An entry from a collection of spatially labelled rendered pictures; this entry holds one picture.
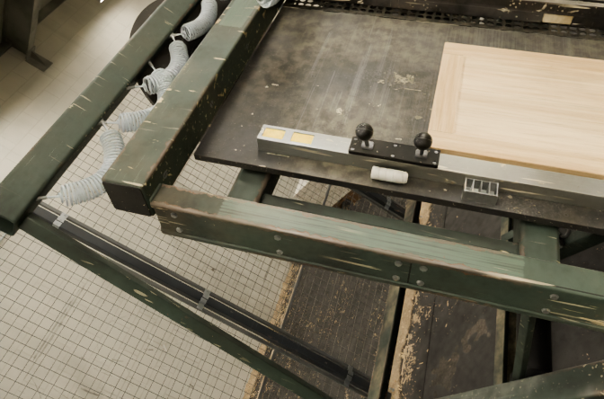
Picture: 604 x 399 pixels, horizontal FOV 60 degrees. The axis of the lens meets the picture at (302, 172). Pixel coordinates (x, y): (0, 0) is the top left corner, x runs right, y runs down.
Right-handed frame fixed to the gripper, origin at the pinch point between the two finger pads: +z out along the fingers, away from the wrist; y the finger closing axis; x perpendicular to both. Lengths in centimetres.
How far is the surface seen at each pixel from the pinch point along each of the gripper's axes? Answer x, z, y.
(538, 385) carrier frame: 102, 55, -18
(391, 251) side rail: 107, 3, 21
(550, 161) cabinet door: 73, 6, -8
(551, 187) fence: 83, 4, -8
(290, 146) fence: 83, 5, 49
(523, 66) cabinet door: 37.4, 6.6, -2.3
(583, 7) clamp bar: 12.4, 1.7, -17.1
